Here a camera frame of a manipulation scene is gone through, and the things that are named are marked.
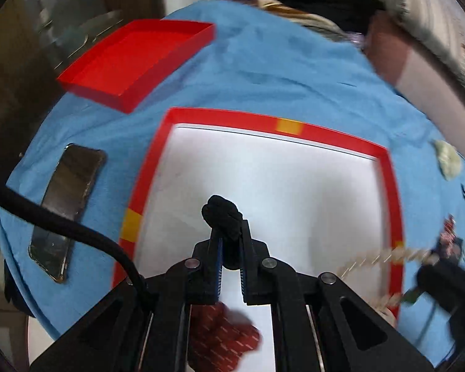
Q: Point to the red-rimmed white box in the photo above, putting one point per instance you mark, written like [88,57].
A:
[263,201]

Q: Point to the beige cloth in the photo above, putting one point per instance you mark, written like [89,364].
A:
[314,21]

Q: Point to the blue blanket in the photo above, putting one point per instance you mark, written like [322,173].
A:
[275,73]

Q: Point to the black smartphone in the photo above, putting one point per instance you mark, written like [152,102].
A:
[66,209]

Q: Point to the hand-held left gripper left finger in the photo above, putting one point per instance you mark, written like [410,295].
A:
[218,267]

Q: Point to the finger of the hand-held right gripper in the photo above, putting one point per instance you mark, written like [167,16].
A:
[436,277]

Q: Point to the red patterned scrunchie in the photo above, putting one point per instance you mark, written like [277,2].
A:
[221,337]

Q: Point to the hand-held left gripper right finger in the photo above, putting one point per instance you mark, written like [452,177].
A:
[243,279]

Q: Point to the black scrunchie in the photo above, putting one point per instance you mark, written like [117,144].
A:
[221,213]

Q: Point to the white fringed blanket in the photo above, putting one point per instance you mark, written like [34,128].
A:
[430,15]

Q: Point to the red box lid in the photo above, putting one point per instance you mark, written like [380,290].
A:
[135,62]

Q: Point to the pink cushion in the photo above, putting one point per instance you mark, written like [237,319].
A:
[430,97]

